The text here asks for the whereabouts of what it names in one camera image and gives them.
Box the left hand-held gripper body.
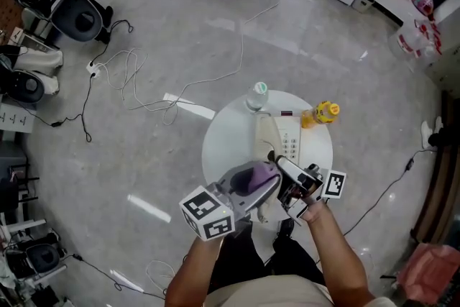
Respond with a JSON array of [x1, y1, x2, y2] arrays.
[[178, 183, 249, 240]]

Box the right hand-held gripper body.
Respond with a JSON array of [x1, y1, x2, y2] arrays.
[[280, 164, 348, 226]]

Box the purple cloth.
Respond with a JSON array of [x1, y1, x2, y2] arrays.
[[233, 161, 280, 191]]

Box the person's right forearm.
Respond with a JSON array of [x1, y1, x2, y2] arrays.
[[300, 201, 377, 307]]

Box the person's left forearm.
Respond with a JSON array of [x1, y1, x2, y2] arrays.
[[165, 235, 226, 307]]

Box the white desk telephone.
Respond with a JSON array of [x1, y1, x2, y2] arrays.
[[254, 110, 302, 161]]

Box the round white side table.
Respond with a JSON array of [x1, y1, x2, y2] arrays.
[[201, 89, 334, 227]]

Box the person's black trousers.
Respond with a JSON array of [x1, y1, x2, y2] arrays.
[[208, 219, 326, 295]]

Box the yellow drink bottle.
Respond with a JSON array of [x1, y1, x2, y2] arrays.
[[300, 101, 341, 129]]

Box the clear water bottle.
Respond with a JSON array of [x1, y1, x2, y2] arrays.
[[245, 81, 270, 113]]

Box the person's beige shirt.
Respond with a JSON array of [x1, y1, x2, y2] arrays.
[[206, 275, 396, 307]]

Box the brown wooden cabinet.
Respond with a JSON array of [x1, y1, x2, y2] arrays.
[[411, 89, 460, 245]]

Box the pink plastic bag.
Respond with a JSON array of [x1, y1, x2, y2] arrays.
[[397, 243, 460, 306]]

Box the grey metal lockers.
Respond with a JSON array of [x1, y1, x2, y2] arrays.
[[425, 0, 460, 98]]

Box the red label floor jug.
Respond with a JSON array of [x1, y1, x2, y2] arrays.
[[413, 19, 443, 65], [387, 23, 423, 62]]

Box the white metal rack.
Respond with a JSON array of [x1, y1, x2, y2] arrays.
[[0, 219, 69, 307]]

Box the white trash bin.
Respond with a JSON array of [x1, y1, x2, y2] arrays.
[[351, 0, 377, 14]]

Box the black stool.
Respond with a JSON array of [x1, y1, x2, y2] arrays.
[[0, 161, 40, 224]]

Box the pink round container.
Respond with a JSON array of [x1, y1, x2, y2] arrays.
[[411, 0, 436, 17]]

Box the white desk with drawers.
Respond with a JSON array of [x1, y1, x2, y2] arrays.
[[0, 102, 37, 134]]

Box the black cable with adapter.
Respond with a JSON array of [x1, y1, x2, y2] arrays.
[[343, 149, 438, 237]]

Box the white cable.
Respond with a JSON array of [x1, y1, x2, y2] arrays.
[[96, 0, 285, 127]]

